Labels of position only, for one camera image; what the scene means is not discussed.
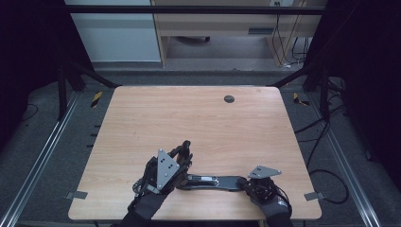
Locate black horizontal frame bar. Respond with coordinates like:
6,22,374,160
63,4,327,15

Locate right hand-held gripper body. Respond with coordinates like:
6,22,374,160
245,165,283,203

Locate black looped floor cable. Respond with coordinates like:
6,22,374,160
307,169,350,205

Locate cables under wooden desk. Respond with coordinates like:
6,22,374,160
271,1,312,69

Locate grey tape piece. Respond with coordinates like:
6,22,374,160
64,190,89,201
304,191,326,201

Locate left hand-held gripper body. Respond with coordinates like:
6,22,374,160
141,148,191,196

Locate black metal stand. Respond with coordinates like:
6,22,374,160
57,61,123,121
267,63,331,121

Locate aluminium floor rail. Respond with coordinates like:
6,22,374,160
0,90,82,227
306,92,383,227

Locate thin black floor cable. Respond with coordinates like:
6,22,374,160
21,102,40,123

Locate black curtain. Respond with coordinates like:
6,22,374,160
0,0,95,151
305,0,401,185

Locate person's left hand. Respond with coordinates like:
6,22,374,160
127,184,168,219

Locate right hand-held gripper cable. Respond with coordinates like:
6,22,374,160
273,184,293,216

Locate yellow and black tape strip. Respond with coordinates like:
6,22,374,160
90,91,104,109
292,92,311,107

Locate white cabinet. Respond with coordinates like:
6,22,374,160
63,0,162,63

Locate light wooden desk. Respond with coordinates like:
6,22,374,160
149,0,329,68

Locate hand-held gripper cable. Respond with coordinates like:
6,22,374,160
131,158,155,197
273,184,293,216

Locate black floor cables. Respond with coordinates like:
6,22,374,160
294,78,347,161

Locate left hand-held gripper cable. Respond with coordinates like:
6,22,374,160
131,158,155,197

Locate person's right hand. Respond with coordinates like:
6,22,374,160
251,188,293,219

